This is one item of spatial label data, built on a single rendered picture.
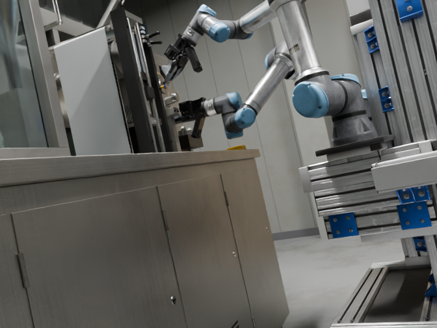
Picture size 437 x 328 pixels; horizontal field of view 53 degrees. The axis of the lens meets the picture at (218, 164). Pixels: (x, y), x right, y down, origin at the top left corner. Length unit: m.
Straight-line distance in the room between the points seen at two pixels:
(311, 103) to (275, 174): 3.47
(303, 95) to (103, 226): 0.77
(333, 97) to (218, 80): 3.77
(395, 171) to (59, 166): 0.93
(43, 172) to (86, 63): 0.98
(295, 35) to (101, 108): 0.74
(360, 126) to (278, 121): 3.32
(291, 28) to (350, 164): 0.49
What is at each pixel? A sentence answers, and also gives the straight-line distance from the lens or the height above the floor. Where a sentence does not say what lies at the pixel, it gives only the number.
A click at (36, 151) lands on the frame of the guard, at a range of 0.91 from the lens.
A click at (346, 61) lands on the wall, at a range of 4.63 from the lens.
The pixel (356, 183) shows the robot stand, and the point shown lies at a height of 0.69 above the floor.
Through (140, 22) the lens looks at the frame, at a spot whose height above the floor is 1.42.
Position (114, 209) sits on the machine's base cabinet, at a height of 0.78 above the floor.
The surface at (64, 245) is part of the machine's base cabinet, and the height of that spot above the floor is 0.74.
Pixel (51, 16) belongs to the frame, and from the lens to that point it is 2.09.
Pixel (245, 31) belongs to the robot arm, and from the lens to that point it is 1.89.
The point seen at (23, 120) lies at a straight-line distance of 0.93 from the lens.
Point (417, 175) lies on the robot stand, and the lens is 1.36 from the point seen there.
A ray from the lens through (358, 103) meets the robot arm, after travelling 1.53.
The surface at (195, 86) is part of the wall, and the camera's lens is 5.31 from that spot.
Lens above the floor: 0.79
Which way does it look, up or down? 2 degrees up
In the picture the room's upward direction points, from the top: 13 degrees counter-clockwise
